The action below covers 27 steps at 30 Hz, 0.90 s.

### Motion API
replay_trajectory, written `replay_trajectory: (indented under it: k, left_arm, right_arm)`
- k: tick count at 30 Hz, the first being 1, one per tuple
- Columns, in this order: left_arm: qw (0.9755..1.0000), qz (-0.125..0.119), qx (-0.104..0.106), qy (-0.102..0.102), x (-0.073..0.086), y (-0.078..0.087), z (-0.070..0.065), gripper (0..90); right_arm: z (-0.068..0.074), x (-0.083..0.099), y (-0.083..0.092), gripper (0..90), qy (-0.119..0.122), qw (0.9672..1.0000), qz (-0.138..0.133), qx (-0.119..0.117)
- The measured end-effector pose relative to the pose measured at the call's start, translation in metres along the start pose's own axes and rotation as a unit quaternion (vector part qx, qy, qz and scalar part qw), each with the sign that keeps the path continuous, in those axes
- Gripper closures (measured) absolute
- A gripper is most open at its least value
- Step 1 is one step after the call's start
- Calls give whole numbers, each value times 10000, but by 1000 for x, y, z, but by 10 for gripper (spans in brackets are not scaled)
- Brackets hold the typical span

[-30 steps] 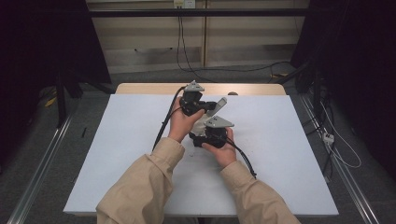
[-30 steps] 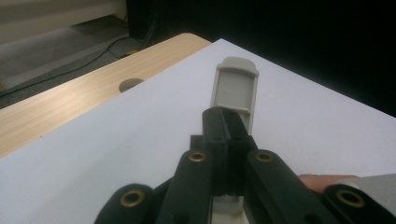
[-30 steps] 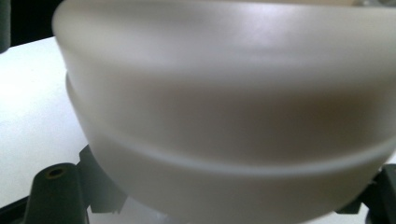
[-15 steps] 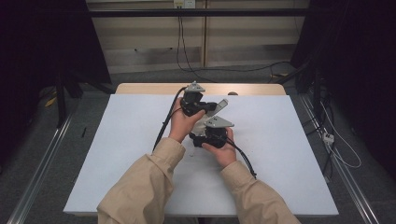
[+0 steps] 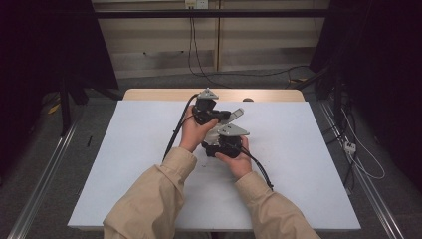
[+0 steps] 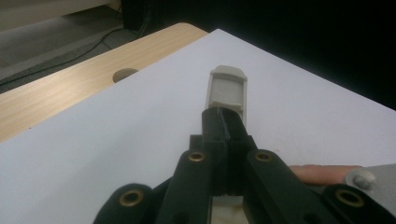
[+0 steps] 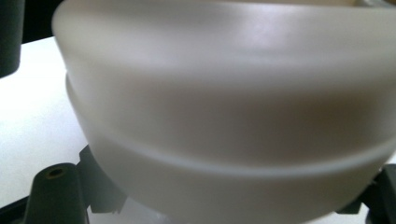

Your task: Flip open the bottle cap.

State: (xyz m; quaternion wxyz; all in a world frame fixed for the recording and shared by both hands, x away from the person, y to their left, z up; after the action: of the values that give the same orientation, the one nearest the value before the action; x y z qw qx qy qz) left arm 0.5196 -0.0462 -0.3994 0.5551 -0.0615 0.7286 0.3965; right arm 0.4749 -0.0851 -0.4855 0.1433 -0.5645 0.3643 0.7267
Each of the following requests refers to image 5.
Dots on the small black pen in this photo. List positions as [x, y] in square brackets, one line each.
[89, 141]

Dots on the white table board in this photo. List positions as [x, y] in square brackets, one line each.
[298, 159]

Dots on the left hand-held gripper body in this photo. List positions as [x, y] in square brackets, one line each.
[205, 108]

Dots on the wooden table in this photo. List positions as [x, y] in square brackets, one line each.
[159, 94]

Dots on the black curtain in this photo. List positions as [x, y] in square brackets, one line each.
[43, 43]
[384, 66]

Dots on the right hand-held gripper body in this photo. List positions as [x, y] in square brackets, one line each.
[230, 146]

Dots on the white power strip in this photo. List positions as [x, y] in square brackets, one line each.
[349, 147]

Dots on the black horizontal bar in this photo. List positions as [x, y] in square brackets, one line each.
[212, 13]

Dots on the clear glass jar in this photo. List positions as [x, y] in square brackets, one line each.
[212, 135]

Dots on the person's right hand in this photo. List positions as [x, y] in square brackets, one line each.
[240, 164]

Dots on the person's left hand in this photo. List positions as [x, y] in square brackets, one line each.
[192, 134]

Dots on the aluminium floor rail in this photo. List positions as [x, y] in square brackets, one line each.
[43, 184]
[371, 195]

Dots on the black metal stand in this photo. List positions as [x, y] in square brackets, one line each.
[336, 96]
[65, 106]

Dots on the white wall socket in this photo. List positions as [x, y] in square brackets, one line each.
[196, 3]

